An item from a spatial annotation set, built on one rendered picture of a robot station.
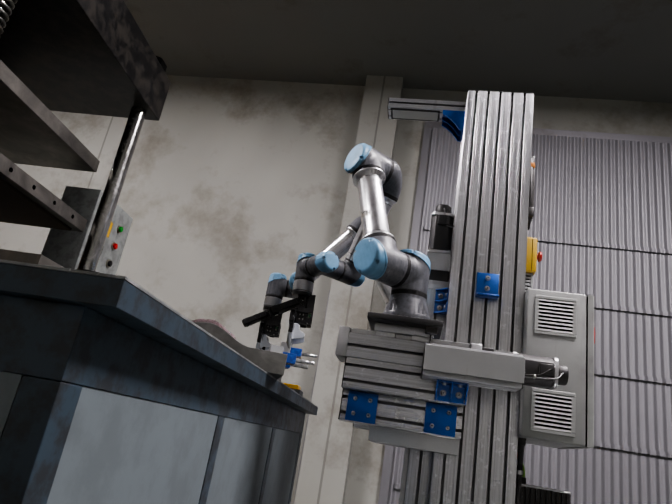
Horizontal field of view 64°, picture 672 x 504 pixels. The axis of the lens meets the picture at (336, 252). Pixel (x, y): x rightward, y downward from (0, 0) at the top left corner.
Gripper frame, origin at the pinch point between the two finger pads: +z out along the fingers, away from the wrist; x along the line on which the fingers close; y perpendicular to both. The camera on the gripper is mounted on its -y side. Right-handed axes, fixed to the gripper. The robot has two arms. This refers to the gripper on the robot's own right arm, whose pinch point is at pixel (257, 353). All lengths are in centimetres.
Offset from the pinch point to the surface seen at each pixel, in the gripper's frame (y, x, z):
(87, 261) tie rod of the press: -62, -38, -18
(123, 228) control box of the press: -70, -1, -45
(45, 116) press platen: -74, -72, -56
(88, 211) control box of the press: -75, -26, -42
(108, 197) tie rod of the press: -63, -38, -44
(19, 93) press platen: -75, -85, -55
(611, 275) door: 212, 131, -110
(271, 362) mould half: 17, -83, 12
